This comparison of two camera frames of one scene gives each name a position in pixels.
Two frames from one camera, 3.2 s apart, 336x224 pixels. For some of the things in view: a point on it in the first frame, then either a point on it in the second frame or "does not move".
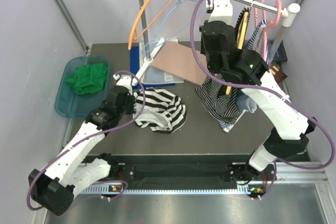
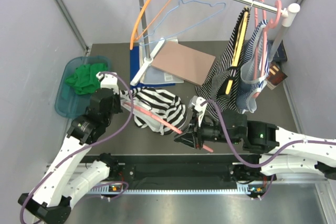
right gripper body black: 211,64 to 211,131
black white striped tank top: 163,112 does not move
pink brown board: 180,61 does not move
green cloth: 88,78 does not move
